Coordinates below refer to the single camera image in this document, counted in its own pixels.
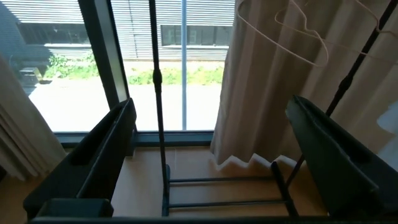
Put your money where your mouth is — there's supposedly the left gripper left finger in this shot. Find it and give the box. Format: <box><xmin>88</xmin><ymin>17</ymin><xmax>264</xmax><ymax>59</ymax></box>
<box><xmin>23</xmin><ymin>97</ymin><xmax>137</xmax><ymax>218</ymax></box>

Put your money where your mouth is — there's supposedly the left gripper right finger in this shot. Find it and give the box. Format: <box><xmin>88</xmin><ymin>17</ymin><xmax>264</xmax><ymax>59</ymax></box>
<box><xmin>285</xmin><ymin>95</ymin><xmax>398</xmax><ymax>218</ymax></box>

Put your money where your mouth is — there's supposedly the black clothes rack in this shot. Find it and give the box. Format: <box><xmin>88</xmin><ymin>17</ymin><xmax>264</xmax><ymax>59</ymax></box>
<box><xmin>148</xmin><ymin>0</ymin><xmax>398</xmax><ymax>218</ymax></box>

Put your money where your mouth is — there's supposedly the beige curtain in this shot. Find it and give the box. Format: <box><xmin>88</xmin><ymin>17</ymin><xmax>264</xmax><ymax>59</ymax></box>
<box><xmin>210</xmin><ymin>0</ymin><xmax>398</xmax><ymax>166</ymax></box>
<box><xmin>0</xmin><ymin>52</ymin><xmax>67</xmax><ymax>181</ymax></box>

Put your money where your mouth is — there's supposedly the window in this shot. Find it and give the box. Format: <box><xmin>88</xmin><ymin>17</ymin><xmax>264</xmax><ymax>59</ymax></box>
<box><xmin>0</xmin><ymin>0</ymin><xmax>237</xmax><ymax>147</ymax></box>

